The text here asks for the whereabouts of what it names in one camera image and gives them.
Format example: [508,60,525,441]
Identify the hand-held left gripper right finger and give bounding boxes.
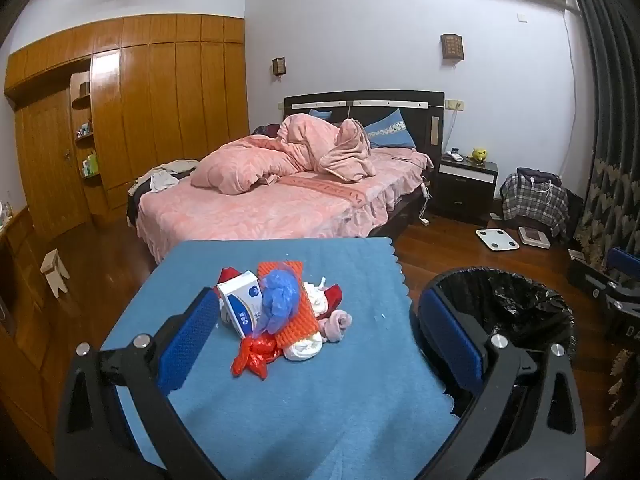
[418,287,587,480]

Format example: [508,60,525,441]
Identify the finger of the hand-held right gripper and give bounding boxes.
[607,247,640,281]
[568,254,618,301]

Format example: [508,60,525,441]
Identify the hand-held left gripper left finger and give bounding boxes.
[54,287,227,480]

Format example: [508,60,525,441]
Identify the white cardboard box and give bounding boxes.
[216,270,264,339]

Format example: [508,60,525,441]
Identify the red plastic bag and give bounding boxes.
[231,334,286,379]

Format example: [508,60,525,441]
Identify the bin with black plastic liner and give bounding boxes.
[410,266,577,413]

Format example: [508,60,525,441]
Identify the blue plastic bag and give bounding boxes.
[257,270,302,335]

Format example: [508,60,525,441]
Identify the orange foam net sleeve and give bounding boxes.
[257,260,321,352]

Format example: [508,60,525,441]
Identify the pink sock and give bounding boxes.
[320,309,354,344]

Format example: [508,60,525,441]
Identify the white cloth bundle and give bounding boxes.
[284,332,324,364]
[302,276,329,319]

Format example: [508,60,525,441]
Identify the white scale with red centre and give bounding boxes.
[517,226,552,250]

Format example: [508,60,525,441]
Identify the plaid bag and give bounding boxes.
[499,170,571,237]

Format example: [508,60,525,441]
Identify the white bathroom scale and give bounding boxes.
[475,228,521,254]

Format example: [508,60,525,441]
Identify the dark clothes on plaid bag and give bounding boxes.
[517,166,562,184]

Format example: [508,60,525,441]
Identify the blue table cloth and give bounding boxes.
[100,238,462,480]

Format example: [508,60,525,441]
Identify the bed with dark headboard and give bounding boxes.
[126,91,446,264]

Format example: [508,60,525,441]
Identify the dark garment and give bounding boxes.
[126,180,151,227]

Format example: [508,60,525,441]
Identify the dark nightstand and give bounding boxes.
[432,152,500,224]

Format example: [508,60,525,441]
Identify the small wooden stool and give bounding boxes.
[40,248,70,299]

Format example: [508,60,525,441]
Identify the dark patterned curtain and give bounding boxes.
[560,0,640,428]

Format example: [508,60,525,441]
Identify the white garment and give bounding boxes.
[149,170,179,193]

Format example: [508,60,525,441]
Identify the beige garment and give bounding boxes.
[150,158,201,171]

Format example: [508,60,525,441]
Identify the pink duvet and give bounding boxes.
[190,113,377,195]

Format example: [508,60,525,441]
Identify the large blue pillow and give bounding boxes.
[362,108,417,150]

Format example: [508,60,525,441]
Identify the wooden wardrobe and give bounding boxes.
[4,14,251,242]

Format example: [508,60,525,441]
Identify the white power strip with cable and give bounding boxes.
[418,181,432,227]

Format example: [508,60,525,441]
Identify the large wall lamp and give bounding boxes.
[440,33,465,61]

